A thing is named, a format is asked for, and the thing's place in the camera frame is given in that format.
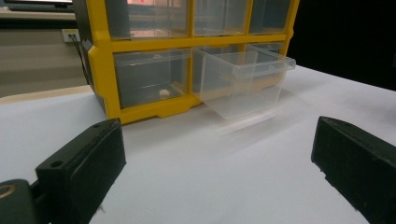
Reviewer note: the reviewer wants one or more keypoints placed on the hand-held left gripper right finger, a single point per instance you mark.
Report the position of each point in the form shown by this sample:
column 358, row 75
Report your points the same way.
column 358, row 161

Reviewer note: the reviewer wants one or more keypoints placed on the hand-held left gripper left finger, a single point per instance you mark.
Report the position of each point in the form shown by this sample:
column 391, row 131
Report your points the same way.
column 84, row 168

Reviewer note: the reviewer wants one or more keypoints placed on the yellow drawer cabinet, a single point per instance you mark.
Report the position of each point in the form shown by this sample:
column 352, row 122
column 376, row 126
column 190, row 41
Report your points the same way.
column 102, row 65

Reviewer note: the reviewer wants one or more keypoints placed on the clear plastic drawer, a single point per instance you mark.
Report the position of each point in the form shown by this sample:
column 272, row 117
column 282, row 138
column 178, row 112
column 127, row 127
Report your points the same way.
column 264, row 47
column 219, row 15
column 149, row 77
column 239, row 84
column 149, row 18

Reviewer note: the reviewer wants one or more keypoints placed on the small beige object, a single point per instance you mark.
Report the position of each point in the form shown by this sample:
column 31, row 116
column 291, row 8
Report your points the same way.
column 164, row 92

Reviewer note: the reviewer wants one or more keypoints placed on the white wall socket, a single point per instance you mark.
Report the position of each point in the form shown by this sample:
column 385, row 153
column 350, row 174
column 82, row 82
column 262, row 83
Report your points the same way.
column 71, row 34

